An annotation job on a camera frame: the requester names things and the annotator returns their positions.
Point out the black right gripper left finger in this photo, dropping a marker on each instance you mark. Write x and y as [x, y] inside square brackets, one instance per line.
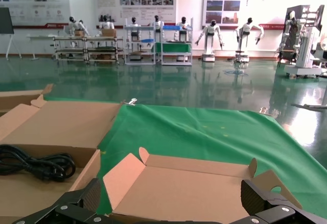
[90, 193]

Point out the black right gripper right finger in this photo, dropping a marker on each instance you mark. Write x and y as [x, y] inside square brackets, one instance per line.
[251, 196]

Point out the wide open cardboard box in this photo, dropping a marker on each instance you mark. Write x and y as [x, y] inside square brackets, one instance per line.
[64, 124]

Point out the narrow open cardboard box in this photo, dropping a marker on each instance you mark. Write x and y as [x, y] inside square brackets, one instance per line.
[15, 99]

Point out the silver binder clip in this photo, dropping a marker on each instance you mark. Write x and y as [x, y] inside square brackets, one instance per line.
[131, 102]
[263, 111]

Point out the green table cloth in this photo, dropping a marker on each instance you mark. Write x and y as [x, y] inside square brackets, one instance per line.
[191, 132]

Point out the white shelf rack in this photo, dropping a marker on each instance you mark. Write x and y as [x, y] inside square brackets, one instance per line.
[126, 46]

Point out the metal tube rack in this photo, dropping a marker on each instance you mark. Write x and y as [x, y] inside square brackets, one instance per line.
[70, 38]
[102, 38]

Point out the small brown carton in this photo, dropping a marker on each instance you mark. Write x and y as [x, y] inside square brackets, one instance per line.
[79, 33]

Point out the white table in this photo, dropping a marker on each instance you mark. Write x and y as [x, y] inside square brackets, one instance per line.
[41, 37]

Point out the blue plastic bin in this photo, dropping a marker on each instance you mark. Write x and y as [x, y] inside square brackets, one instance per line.
[148, 40]
[170, 27]

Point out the white rack with green cloth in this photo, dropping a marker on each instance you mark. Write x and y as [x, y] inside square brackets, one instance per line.
[173, 48]

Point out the white black humanoid robot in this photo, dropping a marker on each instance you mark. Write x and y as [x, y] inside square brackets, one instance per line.
[134, 27]
[158, 25]
[106, 25]
[184, 26]
[73, 25]

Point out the silver white humanoid robot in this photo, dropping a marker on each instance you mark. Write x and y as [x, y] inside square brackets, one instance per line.
[293, 23]

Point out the green board on stand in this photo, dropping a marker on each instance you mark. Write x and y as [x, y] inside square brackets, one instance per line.
[5, 20]

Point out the white machine frame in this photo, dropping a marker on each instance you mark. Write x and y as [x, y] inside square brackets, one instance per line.
[306, 55]

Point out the white humanoid robot on pedestal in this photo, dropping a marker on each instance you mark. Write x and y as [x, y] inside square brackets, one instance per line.
[246, 31]
[210, 39]

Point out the wall poster with four photos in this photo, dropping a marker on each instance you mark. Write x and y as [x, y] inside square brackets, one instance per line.
[224, 5]

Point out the wall poster with photo row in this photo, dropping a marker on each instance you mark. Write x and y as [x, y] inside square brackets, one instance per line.
[148, 9]

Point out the white wall poster with icons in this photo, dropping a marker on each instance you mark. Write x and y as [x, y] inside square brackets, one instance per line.
[38, 4]

